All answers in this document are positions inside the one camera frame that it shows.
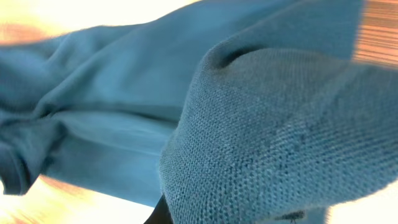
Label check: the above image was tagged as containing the dark blue t-shirt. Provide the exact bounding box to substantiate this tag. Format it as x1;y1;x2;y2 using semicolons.
1;1;397;223

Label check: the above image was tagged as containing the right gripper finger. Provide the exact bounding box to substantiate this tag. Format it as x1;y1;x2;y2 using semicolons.
144;195;174;224

